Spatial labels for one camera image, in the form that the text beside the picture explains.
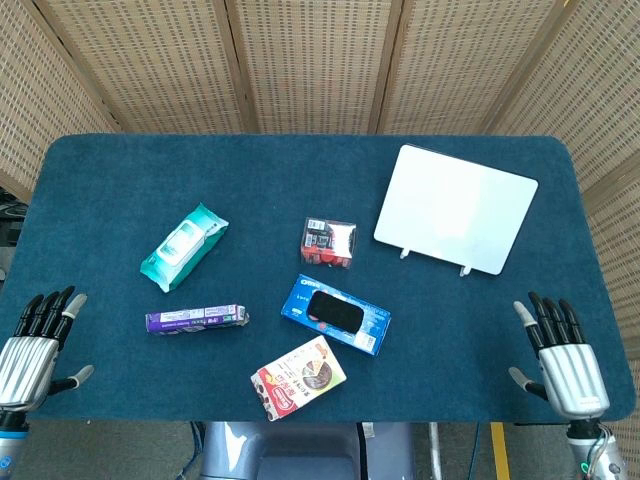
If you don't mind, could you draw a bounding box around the green wet wipes pack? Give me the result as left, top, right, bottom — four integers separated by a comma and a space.
139, 202, 230, 294

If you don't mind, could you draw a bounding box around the white magnetic whiteboard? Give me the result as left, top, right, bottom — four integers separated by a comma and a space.
373, 144, 540, 276

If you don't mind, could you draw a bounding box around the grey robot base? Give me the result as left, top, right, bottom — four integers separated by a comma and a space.
199, 421, 416, 480

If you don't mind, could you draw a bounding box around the purple toothpaste box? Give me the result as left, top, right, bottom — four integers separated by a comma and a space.
144, 304, 250, 335

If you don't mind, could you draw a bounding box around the woven folding screen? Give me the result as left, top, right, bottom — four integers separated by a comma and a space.
0, 0, 640, 480

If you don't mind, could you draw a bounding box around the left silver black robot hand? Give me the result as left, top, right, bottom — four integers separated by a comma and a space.
0, 285, 95, 414

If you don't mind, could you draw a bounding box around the yellow floor tape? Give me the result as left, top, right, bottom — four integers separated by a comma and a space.
489, 422, 512, 480

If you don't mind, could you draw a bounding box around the teal table cloth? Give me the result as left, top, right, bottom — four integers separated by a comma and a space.
0, 133, 636, 425

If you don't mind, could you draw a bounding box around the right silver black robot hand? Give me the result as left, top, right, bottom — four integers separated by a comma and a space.
508, 291, 611, 426

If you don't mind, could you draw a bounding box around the red white biscuit box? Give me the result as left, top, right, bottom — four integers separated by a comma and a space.
250, 335, 348, 422

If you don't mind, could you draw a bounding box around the clear box with red items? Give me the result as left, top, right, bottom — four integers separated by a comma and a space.
298, 216, 358, 270

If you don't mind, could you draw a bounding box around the black blue whiteboard eraser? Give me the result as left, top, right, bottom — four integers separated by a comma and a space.
306, 291, 365, 335

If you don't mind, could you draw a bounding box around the blue Oreo cookie box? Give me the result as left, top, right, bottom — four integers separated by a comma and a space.
280, 273, 392, 357

